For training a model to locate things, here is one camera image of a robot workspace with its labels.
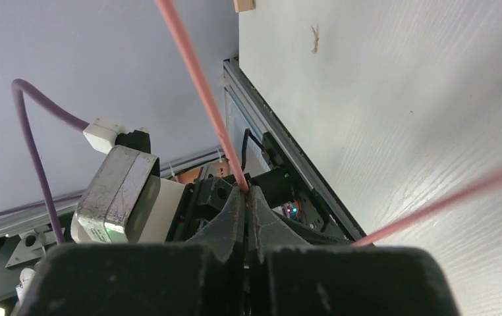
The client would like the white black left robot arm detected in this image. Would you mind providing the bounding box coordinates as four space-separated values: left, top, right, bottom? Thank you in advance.
0 169 297 301

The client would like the pink wire hanger with hook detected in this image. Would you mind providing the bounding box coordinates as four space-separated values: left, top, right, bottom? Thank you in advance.
155 1 502 247

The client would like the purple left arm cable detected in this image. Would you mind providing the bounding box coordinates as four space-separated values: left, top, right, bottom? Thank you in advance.
0 78 123 245

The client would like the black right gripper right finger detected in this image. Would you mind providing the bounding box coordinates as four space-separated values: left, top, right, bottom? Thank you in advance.
248 186 459 315

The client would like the wooden clothes rack frame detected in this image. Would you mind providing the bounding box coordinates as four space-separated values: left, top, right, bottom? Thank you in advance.
233 0 256 13

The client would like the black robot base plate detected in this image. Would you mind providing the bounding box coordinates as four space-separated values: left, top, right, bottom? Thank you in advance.
223 58 366 242

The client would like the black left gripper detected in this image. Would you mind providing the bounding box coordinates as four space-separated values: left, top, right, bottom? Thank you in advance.
165 177 242 242

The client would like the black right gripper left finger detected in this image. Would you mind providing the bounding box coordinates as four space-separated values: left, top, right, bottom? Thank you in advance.
18 189 245 315

